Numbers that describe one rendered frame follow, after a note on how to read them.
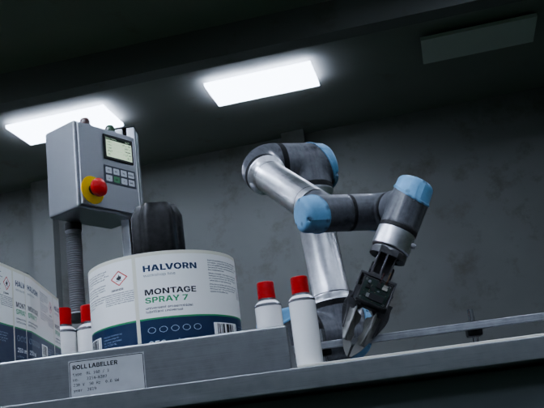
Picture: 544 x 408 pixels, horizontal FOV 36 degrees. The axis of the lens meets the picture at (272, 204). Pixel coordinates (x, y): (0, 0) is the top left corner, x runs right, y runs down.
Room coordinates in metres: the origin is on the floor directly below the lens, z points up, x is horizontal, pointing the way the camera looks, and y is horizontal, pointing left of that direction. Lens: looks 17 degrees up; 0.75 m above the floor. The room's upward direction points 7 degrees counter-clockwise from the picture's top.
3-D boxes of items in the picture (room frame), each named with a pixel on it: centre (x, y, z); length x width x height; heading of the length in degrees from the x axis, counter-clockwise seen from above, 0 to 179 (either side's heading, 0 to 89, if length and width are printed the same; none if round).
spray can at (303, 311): (1.60, -0.03, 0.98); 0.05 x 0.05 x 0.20
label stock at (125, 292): (1.14, 0.16, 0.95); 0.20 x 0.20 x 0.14
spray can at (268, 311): (1.61, 0.03, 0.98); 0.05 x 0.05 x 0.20
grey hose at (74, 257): (1.72, 0.42, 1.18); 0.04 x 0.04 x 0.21
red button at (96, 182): (1.62, 0.35, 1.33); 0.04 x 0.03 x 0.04; 144
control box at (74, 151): (1.70, 0.37, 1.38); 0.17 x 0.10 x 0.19; 144
